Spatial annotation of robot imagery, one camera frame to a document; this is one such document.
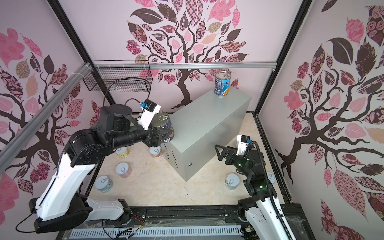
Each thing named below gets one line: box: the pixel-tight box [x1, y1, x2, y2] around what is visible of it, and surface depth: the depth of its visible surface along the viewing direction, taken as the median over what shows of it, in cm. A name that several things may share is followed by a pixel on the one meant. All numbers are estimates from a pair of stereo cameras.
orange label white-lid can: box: [149, 146, 162, 159], surface depth 94 cm
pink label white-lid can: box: [115, 162, 132, 179], surface depth 86 cm
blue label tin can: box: [214, 70, 232, 96], surface depth 79 cm
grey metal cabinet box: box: [163, 94, 252, 182], surface depth 72 cm
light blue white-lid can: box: [225, 173, 240, 191], surface depth 82 cm
